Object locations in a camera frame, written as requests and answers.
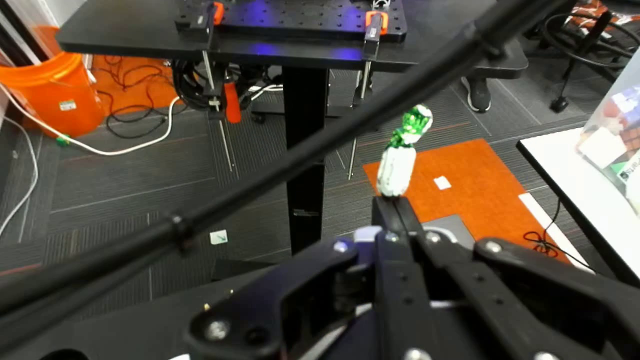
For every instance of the black optical breadboard table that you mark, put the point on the black optical breadboard table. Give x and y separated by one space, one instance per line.
307 38

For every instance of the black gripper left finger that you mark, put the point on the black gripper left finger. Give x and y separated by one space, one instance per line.
334 301

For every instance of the orange plastic bucket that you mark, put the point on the orange plastic bucket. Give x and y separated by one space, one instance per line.
57 90

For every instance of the clear storage bin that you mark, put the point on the clear storage bin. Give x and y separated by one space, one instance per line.
611 138

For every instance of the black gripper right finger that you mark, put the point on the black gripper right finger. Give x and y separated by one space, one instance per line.
530 307

